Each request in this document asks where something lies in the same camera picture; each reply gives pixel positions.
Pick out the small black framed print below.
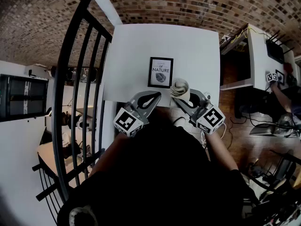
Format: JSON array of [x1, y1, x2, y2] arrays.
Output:
[[275, 69, 286, 85]]

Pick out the black chair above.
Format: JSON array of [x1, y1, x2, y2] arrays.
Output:
[[246, 149, 301, 199]]

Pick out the white side desk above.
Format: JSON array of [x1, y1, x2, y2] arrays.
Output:
[[220, 24, 295, 92]]

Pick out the black router with antennas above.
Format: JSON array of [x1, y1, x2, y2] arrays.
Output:
[[265, 30, 295, 65]]

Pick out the light wooden desk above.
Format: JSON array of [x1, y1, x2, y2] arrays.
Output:
[[37, 140, 79, 177]]

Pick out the white cable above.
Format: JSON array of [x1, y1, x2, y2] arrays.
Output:
[[199, 122, 227, 149]]

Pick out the person's black clothing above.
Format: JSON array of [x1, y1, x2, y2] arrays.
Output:
[[57, 113, 261, 226]]

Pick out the person's left forearm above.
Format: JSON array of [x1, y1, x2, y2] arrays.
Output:
[[88, 131, 134, 180]]

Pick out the black framed nature picture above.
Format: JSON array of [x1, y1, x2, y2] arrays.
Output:
[[147, 56, 174, 89]]

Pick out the black metal railing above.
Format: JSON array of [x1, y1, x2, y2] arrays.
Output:
[[32, 0, 113, 202]]

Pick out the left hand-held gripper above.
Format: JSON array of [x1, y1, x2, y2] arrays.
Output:
[[112, 90, 162, 137]]

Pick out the yellow cable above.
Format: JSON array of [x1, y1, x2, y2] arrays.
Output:
[[230, 25, 264, 45]]

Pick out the person's right forearm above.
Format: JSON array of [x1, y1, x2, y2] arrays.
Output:
[[204, 129, 239, 172]]

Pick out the black framed window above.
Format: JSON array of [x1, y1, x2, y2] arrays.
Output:
[[0, 73, 49, 122]]

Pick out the black floor cables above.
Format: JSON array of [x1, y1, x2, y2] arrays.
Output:
[[230, 112, 301, 133]]

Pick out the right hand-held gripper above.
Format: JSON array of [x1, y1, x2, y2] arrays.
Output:
[[173, 89, 226, 135]]

